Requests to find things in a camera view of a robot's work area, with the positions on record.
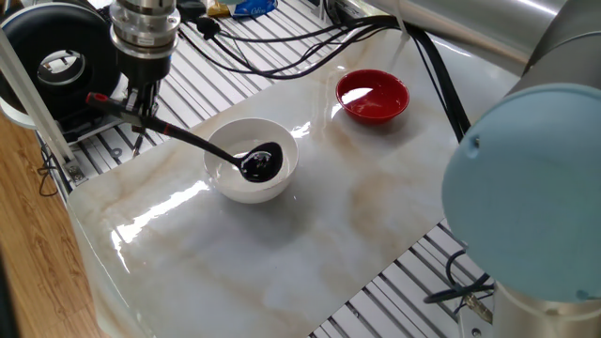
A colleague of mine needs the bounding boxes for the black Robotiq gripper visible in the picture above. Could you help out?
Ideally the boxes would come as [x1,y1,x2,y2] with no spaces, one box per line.
[116,49,173,136]

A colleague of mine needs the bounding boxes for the black ladle red accents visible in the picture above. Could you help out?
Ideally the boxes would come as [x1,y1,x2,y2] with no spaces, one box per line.
[85,91,285,184]

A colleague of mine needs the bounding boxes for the white ceramic bowl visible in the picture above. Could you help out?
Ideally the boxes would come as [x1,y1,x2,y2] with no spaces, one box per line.
[202,116,301,205]

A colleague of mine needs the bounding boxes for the red bowl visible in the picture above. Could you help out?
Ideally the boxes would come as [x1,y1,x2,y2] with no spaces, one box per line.
[335,69,410,126]

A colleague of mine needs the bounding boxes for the silver force torque sensor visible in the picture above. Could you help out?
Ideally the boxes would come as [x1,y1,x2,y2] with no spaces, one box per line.
[108,0,182,60]

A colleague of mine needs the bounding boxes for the black computer mouse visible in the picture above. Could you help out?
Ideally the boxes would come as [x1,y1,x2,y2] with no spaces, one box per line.
[177,0,208,23]

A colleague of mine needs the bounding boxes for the yellow snack packet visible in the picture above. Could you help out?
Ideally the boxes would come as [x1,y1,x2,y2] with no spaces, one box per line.
[206,0,234,19]

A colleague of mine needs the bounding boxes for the blue snack bag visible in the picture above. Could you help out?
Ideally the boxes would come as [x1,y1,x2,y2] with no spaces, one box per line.
[232,0,279,19]

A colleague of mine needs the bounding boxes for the marble pattern table mat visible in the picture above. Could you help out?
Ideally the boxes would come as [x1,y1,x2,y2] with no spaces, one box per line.
[67,27,520,338]

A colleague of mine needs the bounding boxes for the black ring shaped device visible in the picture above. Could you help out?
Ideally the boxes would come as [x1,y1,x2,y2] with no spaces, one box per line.
[0,1,137,145]

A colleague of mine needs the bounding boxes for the steel corner bracket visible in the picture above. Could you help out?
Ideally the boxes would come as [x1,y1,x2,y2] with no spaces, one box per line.
[63,159,89,185]

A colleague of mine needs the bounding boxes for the aluminium frame post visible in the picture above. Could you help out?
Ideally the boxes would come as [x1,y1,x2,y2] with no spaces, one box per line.
[0,27,89,185]

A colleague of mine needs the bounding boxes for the thin black floor cable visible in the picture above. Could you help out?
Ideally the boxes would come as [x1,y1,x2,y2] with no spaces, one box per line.
[36,143,60,198]

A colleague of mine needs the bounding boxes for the black wrist cable bundle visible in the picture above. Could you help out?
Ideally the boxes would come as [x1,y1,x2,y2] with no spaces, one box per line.
[177,13,472,142]

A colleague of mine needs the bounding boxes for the black base cable loop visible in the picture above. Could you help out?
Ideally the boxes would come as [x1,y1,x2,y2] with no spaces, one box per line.
[423,248,497,325]

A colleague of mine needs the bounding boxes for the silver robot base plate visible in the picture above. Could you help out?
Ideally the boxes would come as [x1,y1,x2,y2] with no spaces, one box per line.
[457,300,494,338]

